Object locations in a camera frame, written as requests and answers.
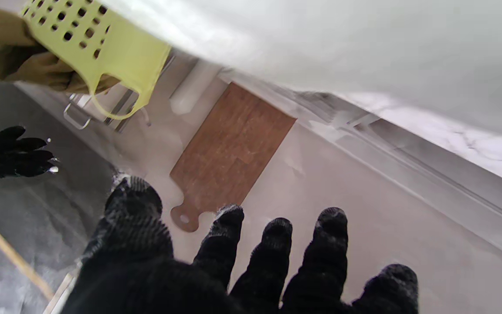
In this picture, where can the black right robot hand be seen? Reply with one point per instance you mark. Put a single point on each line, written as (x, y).
(11, 152)

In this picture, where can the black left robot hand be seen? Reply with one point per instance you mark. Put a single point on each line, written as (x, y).
(146, 270)

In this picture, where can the brown pillowcase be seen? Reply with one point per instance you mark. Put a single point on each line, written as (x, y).
(7, 52)

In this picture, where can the white pillow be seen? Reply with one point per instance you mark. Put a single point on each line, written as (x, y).
(342, 43)

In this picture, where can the yellow perforated laundry basket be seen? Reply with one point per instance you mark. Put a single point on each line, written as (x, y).
(116, 52)

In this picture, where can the orange strip on backdrop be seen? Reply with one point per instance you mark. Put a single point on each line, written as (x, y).
(11, 253)

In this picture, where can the large steel stock pot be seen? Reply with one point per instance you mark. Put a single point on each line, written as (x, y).
(111, 104)

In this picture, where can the brown wooden cutting board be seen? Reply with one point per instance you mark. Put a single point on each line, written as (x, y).
(233, 152)

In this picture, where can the dark wall panel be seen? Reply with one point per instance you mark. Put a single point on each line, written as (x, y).
(28, 218)

